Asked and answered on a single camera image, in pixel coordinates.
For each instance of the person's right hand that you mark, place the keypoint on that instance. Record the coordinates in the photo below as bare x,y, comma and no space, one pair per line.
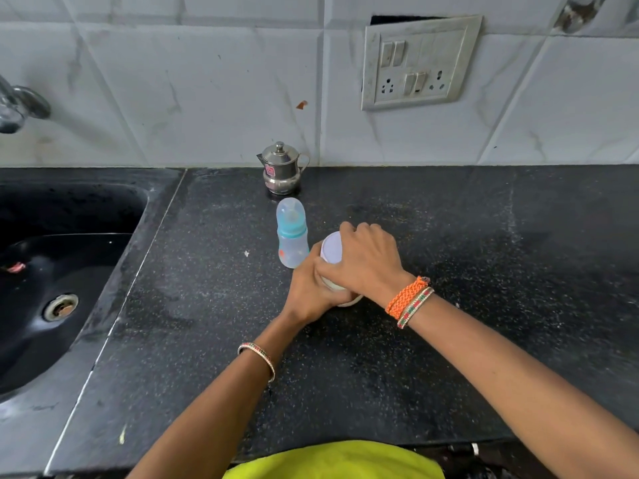
367,259

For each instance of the person's left hand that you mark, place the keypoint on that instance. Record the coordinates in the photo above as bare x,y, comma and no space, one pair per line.
305,294

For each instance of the person's left thumb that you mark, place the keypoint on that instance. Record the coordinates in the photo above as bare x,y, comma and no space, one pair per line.
316,251

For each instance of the person's right fingers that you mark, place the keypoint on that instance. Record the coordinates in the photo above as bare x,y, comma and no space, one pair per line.
352,233

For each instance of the white plastic jar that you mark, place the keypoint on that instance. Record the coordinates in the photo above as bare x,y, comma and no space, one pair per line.
332,251

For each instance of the person's right forearm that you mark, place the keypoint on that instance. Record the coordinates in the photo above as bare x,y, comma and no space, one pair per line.
519,379

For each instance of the person's left forearm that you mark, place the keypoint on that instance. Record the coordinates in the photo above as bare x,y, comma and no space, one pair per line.
209,409

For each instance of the clear blue baby bottle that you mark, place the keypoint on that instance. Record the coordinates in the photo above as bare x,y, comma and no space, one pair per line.
292,234

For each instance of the orange braided wrist thread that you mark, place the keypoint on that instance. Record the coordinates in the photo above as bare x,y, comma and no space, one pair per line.
405,296

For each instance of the small steel lidded pot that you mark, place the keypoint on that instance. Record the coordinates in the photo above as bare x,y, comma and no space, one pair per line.
281,169

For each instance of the red green beaded bangle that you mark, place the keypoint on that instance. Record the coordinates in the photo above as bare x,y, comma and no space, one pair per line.
415,308

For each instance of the thin beaded bangle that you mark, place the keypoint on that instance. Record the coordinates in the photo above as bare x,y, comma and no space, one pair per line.
258,358

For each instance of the yellow green shirt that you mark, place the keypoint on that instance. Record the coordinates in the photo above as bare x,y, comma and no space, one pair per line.
334,461

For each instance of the steel sink drain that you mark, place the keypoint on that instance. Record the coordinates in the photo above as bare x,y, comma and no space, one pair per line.
60,307

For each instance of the black kitchen sink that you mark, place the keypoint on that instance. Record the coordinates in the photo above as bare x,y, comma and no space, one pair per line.
55,274

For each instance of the small red scrap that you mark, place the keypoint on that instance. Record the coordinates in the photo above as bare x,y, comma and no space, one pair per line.
15,267

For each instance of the white wall switch socket panel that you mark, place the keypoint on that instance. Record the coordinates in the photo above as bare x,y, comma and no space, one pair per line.
419,62

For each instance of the steel wall tap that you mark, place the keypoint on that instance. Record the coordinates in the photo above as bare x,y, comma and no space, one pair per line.
17,104

